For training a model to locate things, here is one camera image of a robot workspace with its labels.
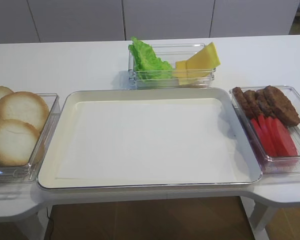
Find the green lettuce leaf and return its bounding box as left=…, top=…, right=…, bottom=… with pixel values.
left=128, top=36, right=174, bottom=80

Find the yellow cheese slice lower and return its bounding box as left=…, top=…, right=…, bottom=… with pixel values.
left=172, top=60, right=209, bottom=86

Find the yellow cheese slice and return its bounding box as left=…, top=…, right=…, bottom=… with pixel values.
left=186, top=42, right=221, bottom=70
left=172, top=60, right=209, bottom=86

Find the yellow cheese slice top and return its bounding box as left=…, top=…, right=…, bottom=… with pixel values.
left=186, top=42, right=221, bottom=70

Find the white serving tray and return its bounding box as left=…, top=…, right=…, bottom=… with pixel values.
left=37, top=87, right=262, bottom=190

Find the clear middle plastic container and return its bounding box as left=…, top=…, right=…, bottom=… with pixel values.
left=128, top=43, right=216, bottom=89

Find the clear plastic container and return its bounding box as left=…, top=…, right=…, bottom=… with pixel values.
left=0, top=93, right=61, bottom=183
left=229, top=85, right=300, bottom=174
left=128, top=43, right=216, bottom=89

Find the brown meat patty back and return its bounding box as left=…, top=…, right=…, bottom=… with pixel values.
left=232, top=87, right=255, bottom=120

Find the brown meat patty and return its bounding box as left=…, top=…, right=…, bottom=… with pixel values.
left=255, top=89, right=277, bottom=119
left=264, top=85, right=300, bottom=127
left=243, top=90, right=264, bottom=118
left=232, top=87, right=255, bottom=120

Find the clear right plastic container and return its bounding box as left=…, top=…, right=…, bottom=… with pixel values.
left=229, top=85, right=300, bottom=174

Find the brown meat patty front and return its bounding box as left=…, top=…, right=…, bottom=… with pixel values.
left=264, top=85, right=300, bottom=127

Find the clear left plastic container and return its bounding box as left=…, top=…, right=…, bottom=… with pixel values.
left=0, top=93, right=61, bottom=183

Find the red tomato slice front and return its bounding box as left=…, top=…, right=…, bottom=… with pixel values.
left=271, top=118, right=298, bottom=157

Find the bun slice front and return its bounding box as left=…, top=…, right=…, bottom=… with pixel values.
left=0, top=119, right=40, bottom=167

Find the white table leg right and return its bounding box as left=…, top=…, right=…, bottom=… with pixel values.
left=241, top=199, right=279, bottom=240

